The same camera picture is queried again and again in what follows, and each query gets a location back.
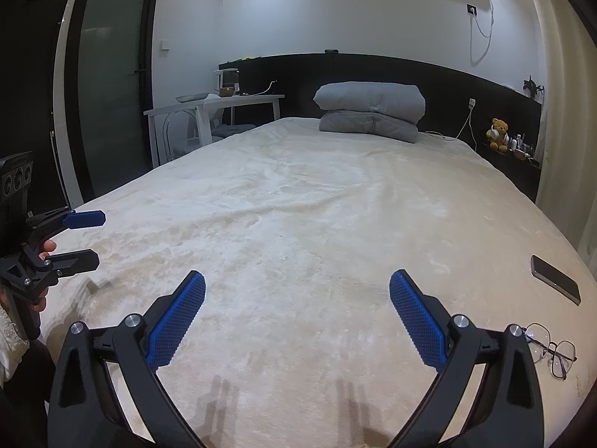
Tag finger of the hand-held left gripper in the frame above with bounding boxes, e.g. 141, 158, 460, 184
25, 208, 106, 243
23, 249, 101, 286

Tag small toiletry bottles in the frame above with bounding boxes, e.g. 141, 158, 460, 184
510, 133, 537, 162

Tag thin-framed eyeglasses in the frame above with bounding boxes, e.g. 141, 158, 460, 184
522, 323, 578, 380

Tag cream fleece blanket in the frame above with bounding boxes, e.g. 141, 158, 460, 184
44, 116, 597, 448

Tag black cabinet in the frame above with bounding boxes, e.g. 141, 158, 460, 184
0, 0, 71, 211

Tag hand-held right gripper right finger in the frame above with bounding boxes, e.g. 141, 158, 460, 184
389, 268, 546, 448

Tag person's left hand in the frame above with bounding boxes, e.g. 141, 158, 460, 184
29, 239, 57, 312

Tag grey folded quilt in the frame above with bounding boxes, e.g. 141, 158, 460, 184
312, 81, 426, 144

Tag frosted glass door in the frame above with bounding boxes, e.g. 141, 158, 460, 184
63, 0, 164, 201

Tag dark cloth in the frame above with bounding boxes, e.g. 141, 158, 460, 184
0, 340, 59, 448

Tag dark smartphone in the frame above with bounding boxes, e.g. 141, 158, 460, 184
531, 255, 582, 306

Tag white wall cable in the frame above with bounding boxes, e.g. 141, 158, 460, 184
470, 0, 496, 39

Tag brown teddy bear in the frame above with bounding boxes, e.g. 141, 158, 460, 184
486, 118, 510, 153

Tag dark artificial plant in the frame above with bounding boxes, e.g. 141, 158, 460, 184
522, 75, 546, 100

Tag black headboard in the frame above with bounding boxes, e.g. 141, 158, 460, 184
218, 52, 544, 203

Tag white table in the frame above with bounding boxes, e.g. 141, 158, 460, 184
144, 94, 285, 169

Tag white charging cable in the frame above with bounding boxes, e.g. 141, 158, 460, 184
422, 105, 473, 141

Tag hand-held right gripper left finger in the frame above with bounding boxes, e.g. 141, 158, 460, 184
48, 269, 207, 448

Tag clear chair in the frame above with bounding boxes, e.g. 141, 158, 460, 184
161, 107, 257, 159

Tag cream curtain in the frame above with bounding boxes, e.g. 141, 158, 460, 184
534, 0, 597, 281

